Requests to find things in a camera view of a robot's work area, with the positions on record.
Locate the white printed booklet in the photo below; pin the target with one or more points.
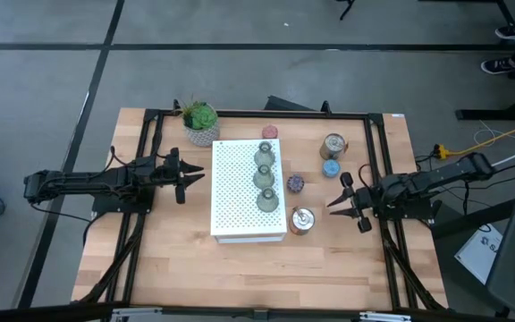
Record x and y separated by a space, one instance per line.
481 255

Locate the silver tin candle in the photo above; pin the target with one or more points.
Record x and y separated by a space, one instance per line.
302 220
332 146

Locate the black metal bar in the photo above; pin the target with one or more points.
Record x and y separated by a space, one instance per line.
476 217

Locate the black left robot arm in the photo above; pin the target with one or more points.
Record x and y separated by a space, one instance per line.
83 181

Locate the black tripod leg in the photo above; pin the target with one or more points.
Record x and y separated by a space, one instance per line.
347 9

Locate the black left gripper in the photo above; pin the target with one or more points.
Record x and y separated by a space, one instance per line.
168 172

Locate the small purple patterned candle holder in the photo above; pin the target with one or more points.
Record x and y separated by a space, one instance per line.
295 183

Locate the small red patterned candle holder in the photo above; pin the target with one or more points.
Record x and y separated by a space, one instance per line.
270 132

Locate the black aluminium table frame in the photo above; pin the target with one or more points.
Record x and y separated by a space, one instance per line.
284 115

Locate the silver metal bracket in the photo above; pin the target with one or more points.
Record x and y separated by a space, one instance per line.
385 317
137 315

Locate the white perforated metal shelf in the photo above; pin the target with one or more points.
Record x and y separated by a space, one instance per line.
230 214

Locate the black desk foot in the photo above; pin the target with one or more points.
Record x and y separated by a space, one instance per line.
485 115

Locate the green ribbed glass candle holder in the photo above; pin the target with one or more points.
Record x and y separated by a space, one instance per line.
267 201
263 178
264 156

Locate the person's black shoe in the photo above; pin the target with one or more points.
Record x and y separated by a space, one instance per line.
499 67
514 32

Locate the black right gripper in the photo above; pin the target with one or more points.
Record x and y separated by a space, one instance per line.
367 199

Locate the succulent in triangle-patterned pot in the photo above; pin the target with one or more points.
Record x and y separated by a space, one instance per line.
201 121

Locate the black horizontal beam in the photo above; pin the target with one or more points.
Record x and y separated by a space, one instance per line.
16 316

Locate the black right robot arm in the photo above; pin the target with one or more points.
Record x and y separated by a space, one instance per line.
441 176

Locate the black wedge-shaped mount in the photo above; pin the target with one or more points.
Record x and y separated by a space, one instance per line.
284 105

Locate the small blue patterned candle holder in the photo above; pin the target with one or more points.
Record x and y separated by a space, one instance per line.
331 168

